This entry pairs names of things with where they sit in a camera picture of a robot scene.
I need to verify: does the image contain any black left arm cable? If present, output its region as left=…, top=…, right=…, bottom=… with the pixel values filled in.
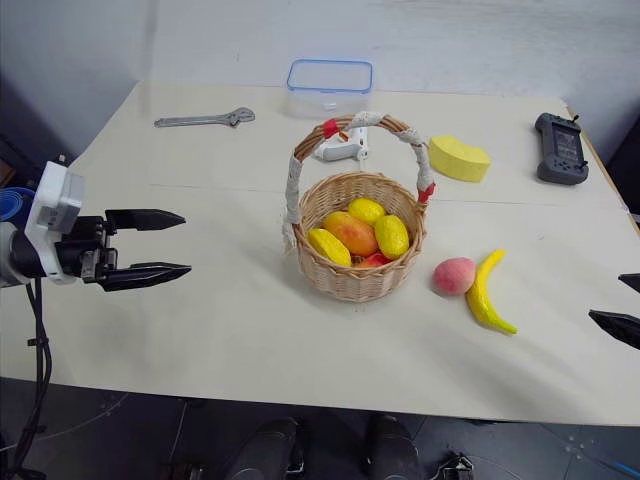
left=0, top=277, right=54, bottom=480

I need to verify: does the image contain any yellow lemon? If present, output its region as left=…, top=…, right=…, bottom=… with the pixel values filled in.
left=374, top=214, right=411, bottom=261
left=347, top=197, right=387, bottom=226

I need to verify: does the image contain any dark grey handheld controller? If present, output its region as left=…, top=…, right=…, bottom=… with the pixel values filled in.
left=534, top=112, right=590, bottom=187

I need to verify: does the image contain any yellow sponge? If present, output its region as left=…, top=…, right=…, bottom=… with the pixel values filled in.
left=428, top=135, right=493, bottom=184

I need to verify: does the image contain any pink peach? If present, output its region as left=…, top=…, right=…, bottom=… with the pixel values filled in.
left=432, top=256, right=477, bottom=297

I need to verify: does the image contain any dark rounded robot foot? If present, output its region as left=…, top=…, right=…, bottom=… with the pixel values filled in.
left=225, top=417, right=307, bottom=480
left=360, top=413, right=426, bottom=480

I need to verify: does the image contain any white glue gun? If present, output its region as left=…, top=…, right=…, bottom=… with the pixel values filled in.
left=313, top=125, right=372, bottom=164

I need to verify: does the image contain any clear container with blue rim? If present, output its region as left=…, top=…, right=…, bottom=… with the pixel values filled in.
left=284, top=58, right=375, bottom=120

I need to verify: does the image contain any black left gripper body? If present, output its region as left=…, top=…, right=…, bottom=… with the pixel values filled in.
left=54, top=215, right=120, bottom=286

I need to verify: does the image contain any yellow banana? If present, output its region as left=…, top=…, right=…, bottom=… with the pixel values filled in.
left=465, top=248, right=519, bottom=337

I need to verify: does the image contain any red apple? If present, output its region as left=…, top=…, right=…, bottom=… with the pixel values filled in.
left=355, top=251, right=394, bottom=270

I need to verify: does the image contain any yellow starfruit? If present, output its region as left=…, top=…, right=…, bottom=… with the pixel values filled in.
left=306, top=228, right=353, bottom=268

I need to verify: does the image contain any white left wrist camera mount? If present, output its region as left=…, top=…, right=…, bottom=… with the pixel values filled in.
left=23, top=155, right=86, bottom=285

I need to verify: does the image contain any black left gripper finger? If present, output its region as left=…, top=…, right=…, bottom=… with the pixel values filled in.
left=95, top=261, right=193, bottom=293
left=104, top=208, right=187, bottom=234

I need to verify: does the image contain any blue tape roll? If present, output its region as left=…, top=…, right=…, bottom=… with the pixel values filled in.
left=0, top=186, right=36, bottom=232

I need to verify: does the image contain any orange yellow mango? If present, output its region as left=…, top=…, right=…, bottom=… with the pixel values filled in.
left=322, top=211, right=380, bottom=258

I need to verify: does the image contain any silver adjustable wrench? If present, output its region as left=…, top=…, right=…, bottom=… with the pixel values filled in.
left=153, top=106, right=257, bottom=130

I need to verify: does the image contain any wicker basket with handle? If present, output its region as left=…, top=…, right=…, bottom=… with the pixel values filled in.
left=282, top=110, right=438, bottom=304

